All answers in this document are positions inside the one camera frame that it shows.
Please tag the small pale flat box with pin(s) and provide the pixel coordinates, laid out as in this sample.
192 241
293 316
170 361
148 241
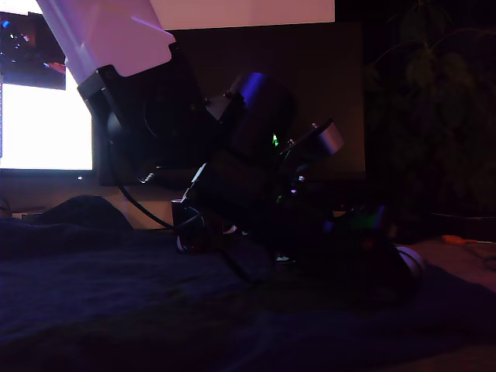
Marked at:
25 215

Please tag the dark computer monitor with stand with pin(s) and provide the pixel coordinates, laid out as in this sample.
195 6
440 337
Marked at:
329 77

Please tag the dark patterned coffee mug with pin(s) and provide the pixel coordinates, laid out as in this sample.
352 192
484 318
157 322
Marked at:
193 236

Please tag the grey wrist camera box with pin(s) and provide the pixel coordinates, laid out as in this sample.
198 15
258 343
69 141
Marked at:
329 138

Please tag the lit computer monitor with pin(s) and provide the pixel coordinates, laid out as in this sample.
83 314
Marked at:
38 128

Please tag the white coffee capsule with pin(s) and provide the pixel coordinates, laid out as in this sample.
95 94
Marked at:
414 261

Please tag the dark blue table cloth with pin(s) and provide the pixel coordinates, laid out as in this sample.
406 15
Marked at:
116 302

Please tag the leafy houseplant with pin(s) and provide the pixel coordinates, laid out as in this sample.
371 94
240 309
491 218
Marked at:
426 66

